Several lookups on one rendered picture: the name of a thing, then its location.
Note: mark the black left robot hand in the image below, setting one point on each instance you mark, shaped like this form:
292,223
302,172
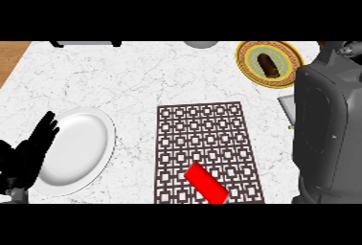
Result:
29,156

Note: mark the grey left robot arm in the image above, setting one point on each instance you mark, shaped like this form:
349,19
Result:
17,195

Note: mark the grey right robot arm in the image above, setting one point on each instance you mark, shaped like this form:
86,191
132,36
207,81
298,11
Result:
330,127

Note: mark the brown patterned placemat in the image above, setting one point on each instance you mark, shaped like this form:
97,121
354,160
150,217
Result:
203,134

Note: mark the white oval plate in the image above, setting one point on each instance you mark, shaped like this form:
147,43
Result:
77,150

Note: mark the grey appliance with black feet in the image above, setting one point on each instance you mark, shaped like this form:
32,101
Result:
85,42

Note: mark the red rectangular block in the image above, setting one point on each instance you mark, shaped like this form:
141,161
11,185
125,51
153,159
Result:
206,183

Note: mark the grey round object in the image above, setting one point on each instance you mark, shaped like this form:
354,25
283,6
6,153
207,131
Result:
202,43

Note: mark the pale grey flat panel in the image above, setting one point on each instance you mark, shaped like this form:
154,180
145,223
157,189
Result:
289,110

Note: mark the yellow ornate round plate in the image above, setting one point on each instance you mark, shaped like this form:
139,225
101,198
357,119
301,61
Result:
264,54

